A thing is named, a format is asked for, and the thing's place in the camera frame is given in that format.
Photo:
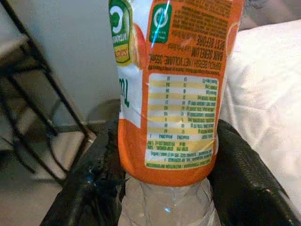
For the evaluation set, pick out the orange label plastic bottle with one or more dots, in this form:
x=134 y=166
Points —
x=178 y=106

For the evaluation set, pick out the black metal rack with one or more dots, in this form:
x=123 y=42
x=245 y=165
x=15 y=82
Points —
x=48 y=67

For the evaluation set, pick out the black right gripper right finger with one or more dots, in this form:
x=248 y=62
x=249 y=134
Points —
x=247 y=188

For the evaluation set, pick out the white quilted mattress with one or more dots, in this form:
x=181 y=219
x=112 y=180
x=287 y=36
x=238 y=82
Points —
x=265 y=82

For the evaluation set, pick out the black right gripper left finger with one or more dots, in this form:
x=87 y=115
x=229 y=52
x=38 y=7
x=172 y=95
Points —
x=89 y=200

